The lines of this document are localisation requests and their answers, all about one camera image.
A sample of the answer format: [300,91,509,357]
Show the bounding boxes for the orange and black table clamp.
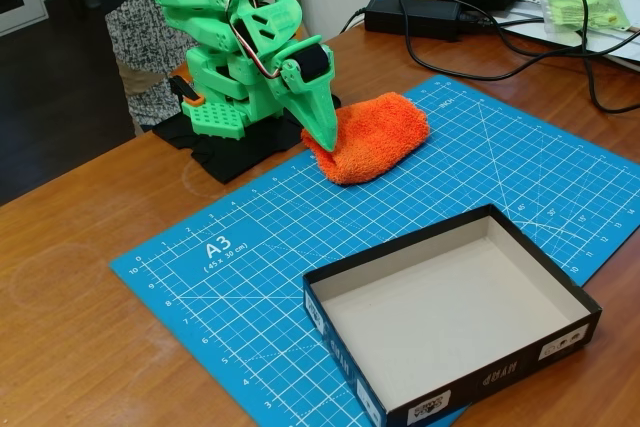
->
[168,74,206,109]

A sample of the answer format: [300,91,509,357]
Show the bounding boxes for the person in speckled grey top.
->
[82,0,282,137]

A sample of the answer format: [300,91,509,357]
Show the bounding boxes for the white paper sheets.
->
[492,0,640,73]

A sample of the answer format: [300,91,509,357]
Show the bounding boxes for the long black power cable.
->
[398,0,640,83]

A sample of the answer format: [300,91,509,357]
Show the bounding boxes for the short black adapter cable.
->
[339,6,369,36]

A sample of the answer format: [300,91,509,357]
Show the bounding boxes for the red white black servo wire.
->
[224,0,307,81]

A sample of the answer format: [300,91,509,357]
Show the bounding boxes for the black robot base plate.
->
[151,91,343,185]

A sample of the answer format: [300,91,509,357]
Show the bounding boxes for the black cable over plastic bag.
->
[519,0,640,115]

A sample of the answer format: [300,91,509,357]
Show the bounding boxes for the clear bag with green parts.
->
[541,0,633,39]

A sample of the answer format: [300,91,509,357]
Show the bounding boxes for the large black power adapter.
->
[363,0,463,44]

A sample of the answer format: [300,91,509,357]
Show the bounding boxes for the orange fuzzy sock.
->
[300,91,431,188]

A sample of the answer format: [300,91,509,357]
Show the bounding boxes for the black cardboard box white inside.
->
[302,204,603,427]

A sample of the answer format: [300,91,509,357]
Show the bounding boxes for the blue A3 cutting mat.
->
[108,74,640,427]

